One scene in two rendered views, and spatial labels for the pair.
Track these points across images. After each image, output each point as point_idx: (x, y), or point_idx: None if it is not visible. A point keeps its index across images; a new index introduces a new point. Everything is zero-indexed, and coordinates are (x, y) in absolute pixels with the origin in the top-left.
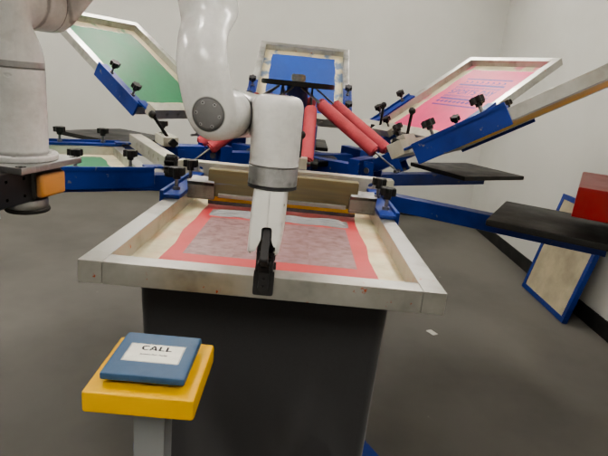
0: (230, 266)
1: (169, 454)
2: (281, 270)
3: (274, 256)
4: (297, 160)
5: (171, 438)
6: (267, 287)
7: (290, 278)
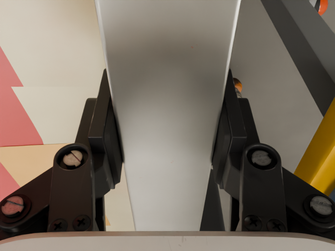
0: (143, 213)
1: (325, 54)
2: (123, 91)
3: (92, 169)
4: None
5: (325, 65)
6: (250, 108)
7: (220, 48)
